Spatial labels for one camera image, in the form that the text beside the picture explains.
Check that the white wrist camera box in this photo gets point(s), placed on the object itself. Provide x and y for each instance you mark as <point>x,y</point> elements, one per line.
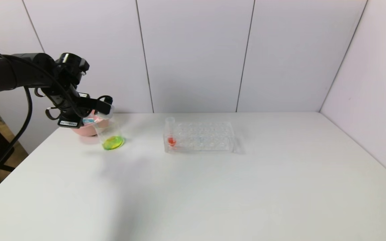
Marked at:
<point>107,108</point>

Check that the clear glass beaker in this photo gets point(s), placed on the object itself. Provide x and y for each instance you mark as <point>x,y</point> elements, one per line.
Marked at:
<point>112,142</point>

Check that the pink bowl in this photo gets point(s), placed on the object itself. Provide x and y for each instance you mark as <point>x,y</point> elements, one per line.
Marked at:
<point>85,129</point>

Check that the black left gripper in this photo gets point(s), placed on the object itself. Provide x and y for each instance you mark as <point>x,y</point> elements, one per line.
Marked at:
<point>69,123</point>

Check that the test tube with blue pigment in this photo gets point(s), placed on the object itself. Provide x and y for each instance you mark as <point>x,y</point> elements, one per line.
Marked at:
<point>89,119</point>

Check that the orange and black left arm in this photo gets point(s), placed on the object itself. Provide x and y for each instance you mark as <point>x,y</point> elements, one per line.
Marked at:
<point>18,77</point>

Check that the clear plastic test tube rack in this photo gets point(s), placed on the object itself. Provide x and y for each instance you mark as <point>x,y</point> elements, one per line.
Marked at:
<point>199,140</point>

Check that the test tube with red pigment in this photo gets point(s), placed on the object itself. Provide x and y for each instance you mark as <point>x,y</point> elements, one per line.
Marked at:
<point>171,140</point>

